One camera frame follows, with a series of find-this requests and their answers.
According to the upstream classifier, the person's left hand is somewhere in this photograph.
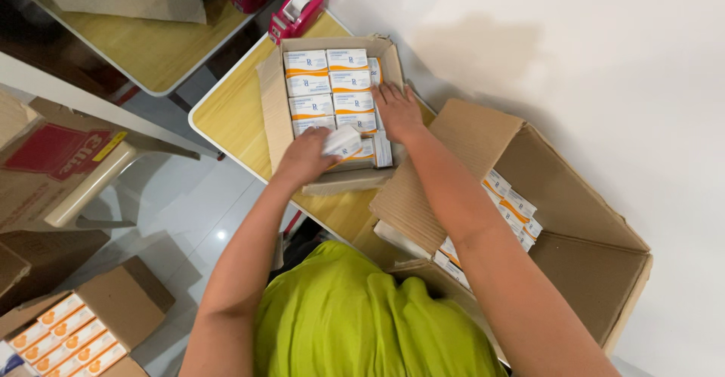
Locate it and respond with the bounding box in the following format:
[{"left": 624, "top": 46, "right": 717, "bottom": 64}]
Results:
[{"left": 276, "top": 127, "right": 343, "bottom": 189}]

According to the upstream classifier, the plain brown cardboard carton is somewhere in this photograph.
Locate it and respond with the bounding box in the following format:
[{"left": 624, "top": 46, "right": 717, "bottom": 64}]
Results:
[{"left": 0, "top": 230, "right": 112, "bottom": 317}]

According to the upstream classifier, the beige plastic chair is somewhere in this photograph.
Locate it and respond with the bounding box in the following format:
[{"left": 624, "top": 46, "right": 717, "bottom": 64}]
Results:
[{"left": 42, "top": 134, "right": 223, "bottom": 232}]

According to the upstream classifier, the cardboard carton with red print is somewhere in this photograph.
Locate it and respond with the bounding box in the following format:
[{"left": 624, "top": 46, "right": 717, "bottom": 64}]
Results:
[{"left": 0, "top": 90, "right": 138, "bottom": 234}]

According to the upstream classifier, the large open cardboard carton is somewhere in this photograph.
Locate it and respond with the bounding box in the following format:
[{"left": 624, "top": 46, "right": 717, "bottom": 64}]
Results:
[{"left": 369, "top": 98, "right": 654, "bottom": 362}]

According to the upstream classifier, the lime green shirt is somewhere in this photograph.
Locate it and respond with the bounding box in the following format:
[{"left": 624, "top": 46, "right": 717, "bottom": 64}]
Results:
[{"left": 253, "top": 240, "right": 509, "bottom": 377}]

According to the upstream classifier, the wooden table with cardboard sheet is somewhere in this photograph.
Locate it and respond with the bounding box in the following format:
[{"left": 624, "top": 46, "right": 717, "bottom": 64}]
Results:
[{"left": 0, "top": 0, "right": 267, "bottom": 98}]

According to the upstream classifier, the heap of white medicine packs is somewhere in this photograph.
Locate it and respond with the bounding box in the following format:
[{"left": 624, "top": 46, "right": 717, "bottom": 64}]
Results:
[{"left": 433, "top": 168, "right": 544, "bottom": 291}]

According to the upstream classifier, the layer of white medicine packs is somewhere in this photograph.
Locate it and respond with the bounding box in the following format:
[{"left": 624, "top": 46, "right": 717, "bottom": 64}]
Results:
[{"left": 282, "top": 48, "right": 395, "bottom": 170}]

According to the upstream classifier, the person's right hand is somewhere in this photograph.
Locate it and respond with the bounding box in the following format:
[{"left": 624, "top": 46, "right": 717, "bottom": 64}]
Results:
[{"left": 371, "top": 82, "right": 426, "bottom": 146}]

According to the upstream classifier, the carton with orange dotted packs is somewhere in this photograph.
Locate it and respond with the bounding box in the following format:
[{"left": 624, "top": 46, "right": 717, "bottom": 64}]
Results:
[{"left": 0, "top": 255, "right": 177, "bottom": 377}]

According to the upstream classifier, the white orange medicine box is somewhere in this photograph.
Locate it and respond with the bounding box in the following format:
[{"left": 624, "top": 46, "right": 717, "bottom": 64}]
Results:
[{"left": 321, "top": 125, "right": 364, "bottom": 169}]

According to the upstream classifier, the small open cardboard carton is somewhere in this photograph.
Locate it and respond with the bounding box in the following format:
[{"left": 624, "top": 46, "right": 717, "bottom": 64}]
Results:
[{"left": 257, "top": 34, "right": 410, "bottom": 198}]

